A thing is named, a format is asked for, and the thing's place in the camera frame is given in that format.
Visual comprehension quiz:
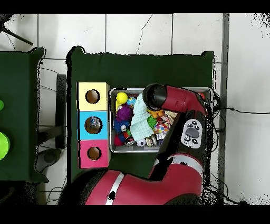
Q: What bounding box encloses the wooden box with three holes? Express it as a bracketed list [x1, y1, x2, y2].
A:
[76, 81, 111, 169]

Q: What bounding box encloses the shallow metal mesh bin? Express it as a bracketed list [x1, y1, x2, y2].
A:
[109, 87, 214, 154]

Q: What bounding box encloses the black floor cable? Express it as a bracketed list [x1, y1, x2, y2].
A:
[213, 107, 270, 115]

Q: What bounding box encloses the yellow smooth ball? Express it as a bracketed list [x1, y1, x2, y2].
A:
[115, 91, 129, 105]

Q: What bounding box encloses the mint green cloth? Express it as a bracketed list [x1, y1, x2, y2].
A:
[129, 92, 155, 142]

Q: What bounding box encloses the green stringy koosh ball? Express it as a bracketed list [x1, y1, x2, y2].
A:
[147, 116, 158, 129]

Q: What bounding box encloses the purple spiky ball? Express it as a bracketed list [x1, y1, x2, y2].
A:
[115, 103, 133, 122]

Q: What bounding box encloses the black tripod leg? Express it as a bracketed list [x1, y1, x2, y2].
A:
[0, 25, 34, 46]

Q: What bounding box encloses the large bright green cup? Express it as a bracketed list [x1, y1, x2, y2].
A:
[0, 132, 11, 161]

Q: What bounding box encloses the dark green side table cloth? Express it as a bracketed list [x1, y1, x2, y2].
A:
[0, 47, 50, 183]

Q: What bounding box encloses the orange plastic block toy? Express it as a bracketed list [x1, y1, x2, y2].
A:
[150, 109, 165, 119]

